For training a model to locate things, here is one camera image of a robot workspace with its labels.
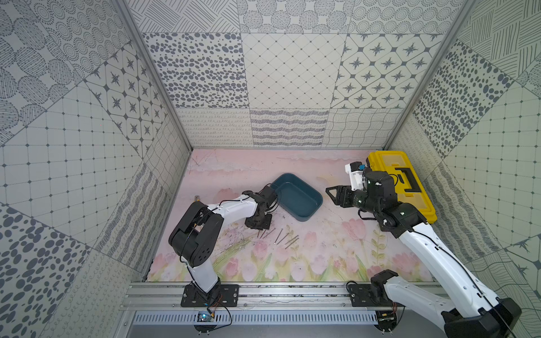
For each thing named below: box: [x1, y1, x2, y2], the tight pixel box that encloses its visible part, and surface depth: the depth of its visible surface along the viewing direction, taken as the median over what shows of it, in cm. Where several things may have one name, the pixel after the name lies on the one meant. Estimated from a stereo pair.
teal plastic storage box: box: [271, 172, 324, 222], surface depth 103 cm
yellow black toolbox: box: [366, 150, 438, 225], surface depth 90 cm
